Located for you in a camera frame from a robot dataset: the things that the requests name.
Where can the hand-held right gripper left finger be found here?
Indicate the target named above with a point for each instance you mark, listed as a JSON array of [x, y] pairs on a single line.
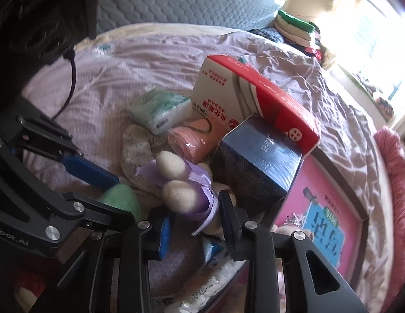
[[165, 236]]

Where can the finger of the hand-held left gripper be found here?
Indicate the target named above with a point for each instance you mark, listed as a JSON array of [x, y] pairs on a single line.
[[91, 215], [91, 172]]

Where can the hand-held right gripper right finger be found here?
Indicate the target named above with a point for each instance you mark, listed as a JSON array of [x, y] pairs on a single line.
[[227, 218]]

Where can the green soft ball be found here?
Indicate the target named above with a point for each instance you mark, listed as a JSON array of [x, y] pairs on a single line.
[[120, 200]]

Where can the white floral scrunchie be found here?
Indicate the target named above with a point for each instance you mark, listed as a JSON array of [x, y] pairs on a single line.
[[137, 156]]

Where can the leopard print cloth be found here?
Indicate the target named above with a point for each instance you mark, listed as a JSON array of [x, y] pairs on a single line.
[[293, 220]]

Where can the cream plush rabbit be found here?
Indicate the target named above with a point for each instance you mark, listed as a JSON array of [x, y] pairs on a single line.
[[179, 169]]

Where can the peach cloth roll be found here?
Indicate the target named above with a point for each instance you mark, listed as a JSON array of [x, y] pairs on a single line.
[[195, 143]]

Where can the pink framed board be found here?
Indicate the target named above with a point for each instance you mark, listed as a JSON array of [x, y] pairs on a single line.
[[361, 247]]

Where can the white plastic packet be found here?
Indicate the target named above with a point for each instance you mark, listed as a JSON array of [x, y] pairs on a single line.
[[218, 277]]

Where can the dark blue box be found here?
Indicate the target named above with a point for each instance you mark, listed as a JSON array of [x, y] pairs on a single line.
[[254, 163]]

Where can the red cloth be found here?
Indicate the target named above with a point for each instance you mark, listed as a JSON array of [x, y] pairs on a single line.
[[32, 277]]

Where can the green printed tissue pack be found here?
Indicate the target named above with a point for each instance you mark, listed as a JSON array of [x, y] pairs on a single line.
[[156, 111]]

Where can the red and white carton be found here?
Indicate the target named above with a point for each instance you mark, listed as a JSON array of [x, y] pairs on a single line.
[[222, 88]]

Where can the grey quilted headboard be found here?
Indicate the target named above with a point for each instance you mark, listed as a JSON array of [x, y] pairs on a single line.
[[189, 0]]

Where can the pink quilt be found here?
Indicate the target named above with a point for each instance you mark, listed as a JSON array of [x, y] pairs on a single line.
[[395, 176]]

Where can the dark knit cloth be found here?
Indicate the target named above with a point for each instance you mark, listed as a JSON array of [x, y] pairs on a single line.
[[267, 33]]

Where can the patterned window seat blanket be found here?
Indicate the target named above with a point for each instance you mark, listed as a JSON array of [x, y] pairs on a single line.
[[382, 104]]

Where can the stack of folded clothes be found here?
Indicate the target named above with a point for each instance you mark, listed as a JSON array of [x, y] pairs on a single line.
[[293, 27]]

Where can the window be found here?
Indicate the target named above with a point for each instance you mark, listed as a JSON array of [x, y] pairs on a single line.
[[378, 39]]

